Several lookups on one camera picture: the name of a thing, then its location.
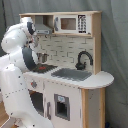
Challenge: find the small metal pot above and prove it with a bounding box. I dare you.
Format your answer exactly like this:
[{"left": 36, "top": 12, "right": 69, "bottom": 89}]
[{"left": 37, "top": 53, "right": 48, "bottom": 64}]

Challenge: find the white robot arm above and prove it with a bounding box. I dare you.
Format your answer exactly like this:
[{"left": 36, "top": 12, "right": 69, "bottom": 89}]
[{"left": 0, "top": 17, "right": 53, "bottom": 128}]

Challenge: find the wooden toy kitchen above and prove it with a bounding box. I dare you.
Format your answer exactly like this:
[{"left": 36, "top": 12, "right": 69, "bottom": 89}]
[{"left": 18, "top": 10, "right": 115, "bottom": 128}]

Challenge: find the grey toy sink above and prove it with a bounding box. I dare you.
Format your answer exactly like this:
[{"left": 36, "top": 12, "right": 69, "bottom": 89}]
[{"left": 52, "top": 68, "right": 92, "bottom": 81}]

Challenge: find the black toy faucet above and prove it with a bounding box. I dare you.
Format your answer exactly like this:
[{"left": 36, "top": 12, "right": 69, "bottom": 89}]
[{"left": 75, "top": 51, "right": 93, "bottom": 70}]

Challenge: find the black stovetop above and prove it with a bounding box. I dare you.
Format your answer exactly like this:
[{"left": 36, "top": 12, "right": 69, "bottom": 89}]
[{"left": 33, "top": 64, "right": 55, "bottom": 73}]

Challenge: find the right stove knob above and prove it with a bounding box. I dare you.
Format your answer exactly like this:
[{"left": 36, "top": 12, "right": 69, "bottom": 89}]
[{"left": 31, "top": 81, "right": 37, "bottom": 88}]

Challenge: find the toy microwave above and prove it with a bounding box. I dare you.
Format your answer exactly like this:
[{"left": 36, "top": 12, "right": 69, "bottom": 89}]
[{"left": 54, "top": 14, "right": 92, "bottom": 34}]

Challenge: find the grey range hood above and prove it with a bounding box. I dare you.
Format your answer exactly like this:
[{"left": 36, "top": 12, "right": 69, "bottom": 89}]
[{"left": 35, "top": 16, "right": 53, "bottom": 34}]

